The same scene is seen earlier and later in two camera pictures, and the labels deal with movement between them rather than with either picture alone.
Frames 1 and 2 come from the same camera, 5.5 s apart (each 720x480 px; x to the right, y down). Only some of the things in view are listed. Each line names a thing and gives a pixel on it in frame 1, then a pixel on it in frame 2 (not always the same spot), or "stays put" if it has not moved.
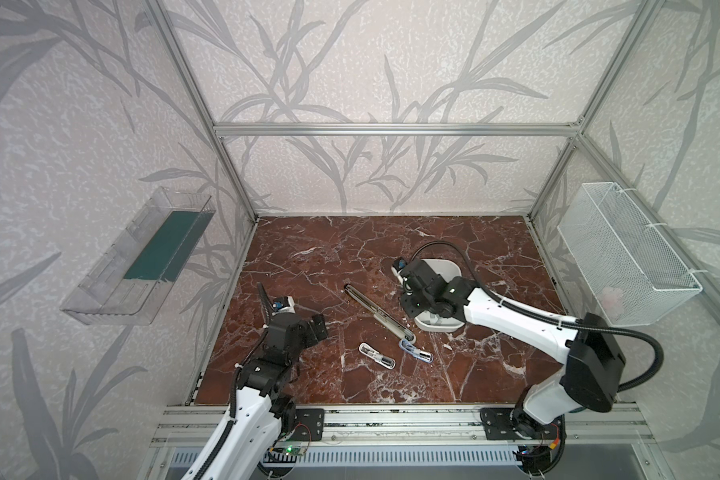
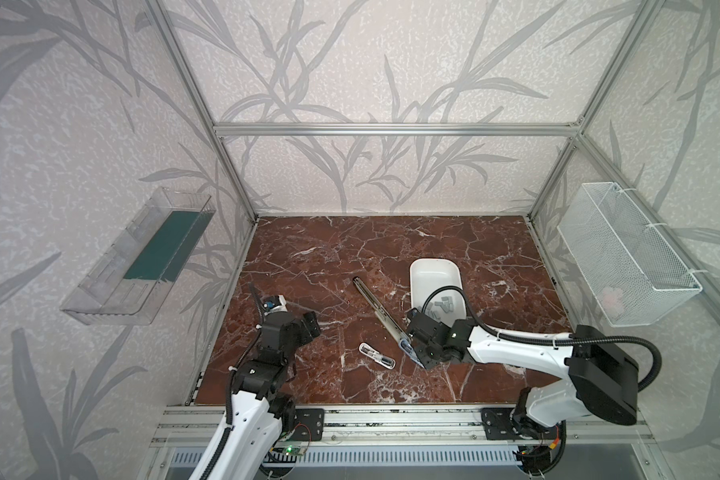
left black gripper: [274, 318] stays put
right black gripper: [412, 282] → [419, 335]
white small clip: [375, 355] stays put
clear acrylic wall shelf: [127, 287] stays put
